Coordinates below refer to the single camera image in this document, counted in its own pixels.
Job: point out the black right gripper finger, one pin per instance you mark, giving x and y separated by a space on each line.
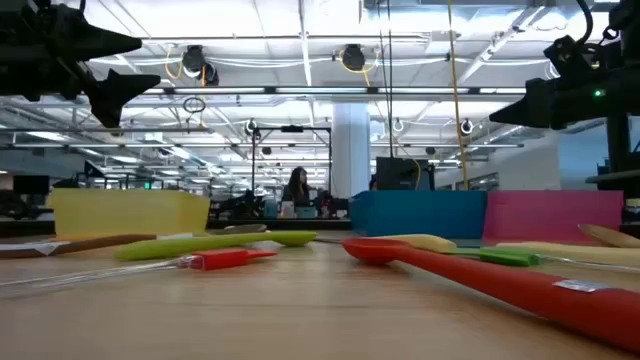
525 107

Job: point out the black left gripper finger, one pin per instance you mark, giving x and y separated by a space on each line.
120 92
90 42

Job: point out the gold metal spoon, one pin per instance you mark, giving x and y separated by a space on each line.
610 236

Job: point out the brown wooden spoon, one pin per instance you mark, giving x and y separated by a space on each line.
100 244

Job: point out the green silicone spoon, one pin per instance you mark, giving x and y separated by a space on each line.
200 244

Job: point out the red silicone spoon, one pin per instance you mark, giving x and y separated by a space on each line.
475 280

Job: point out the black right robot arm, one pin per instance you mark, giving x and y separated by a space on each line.
631 15

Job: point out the monitor on black stand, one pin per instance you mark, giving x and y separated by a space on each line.
619 145

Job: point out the grey desk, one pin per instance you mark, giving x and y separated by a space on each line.
615 179

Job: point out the pink plastic bin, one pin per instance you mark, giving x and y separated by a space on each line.
550 215

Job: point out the yellow plastic bin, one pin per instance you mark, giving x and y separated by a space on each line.
130 212

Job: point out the black background monitor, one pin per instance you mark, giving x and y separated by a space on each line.
402 173
31 185

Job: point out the blue plastic bin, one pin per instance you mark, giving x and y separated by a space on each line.
417 212

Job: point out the white building column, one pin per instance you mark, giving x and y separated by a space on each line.
351 150

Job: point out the person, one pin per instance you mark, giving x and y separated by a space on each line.
298 190

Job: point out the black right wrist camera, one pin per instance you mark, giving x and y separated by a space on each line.
570 55

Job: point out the black background station frame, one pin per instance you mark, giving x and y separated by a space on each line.
254 160

